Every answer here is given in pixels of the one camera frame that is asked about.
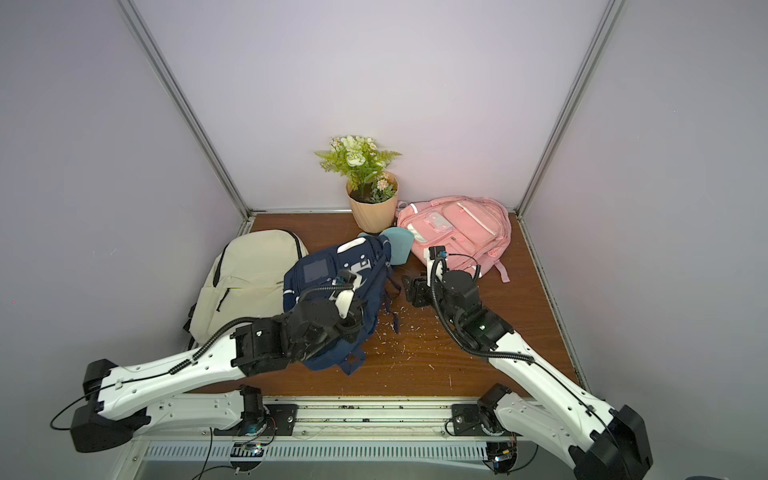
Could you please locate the aluminium front rail frame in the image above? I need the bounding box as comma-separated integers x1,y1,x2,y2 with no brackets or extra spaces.
115,392,561,479

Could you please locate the artificial green flowering plant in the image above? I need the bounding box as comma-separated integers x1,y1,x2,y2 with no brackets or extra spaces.
314,135,401,204

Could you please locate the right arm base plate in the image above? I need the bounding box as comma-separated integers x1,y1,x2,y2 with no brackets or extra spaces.
444,403,502,436

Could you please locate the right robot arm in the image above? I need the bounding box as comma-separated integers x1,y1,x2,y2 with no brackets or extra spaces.
404,246,653,479

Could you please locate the navy blue backpack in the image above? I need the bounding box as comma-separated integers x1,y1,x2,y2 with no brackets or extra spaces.
283,234,394,375

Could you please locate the beige plant pot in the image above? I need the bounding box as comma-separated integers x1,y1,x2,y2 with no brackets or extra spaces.
345,172,399,233

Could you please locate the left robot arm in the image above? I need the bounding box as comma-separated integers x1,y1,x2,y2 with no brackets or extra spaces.
66,270,364,453

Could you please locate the pink backpack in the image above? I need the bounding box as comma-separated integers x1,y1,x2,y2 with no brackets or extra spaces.
397,196,512,283

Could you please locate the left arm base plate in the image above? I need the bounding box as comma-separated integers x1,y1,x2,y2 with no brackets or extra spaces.
213,403,298,437

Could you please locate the teal plastic paddle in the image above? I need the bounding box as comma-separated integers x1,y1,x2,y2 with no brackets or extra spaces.
375,227,414,266

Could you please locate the cream white backpack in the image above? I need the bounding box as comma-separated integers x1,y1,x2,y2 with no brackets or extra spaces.
188,230,308,344

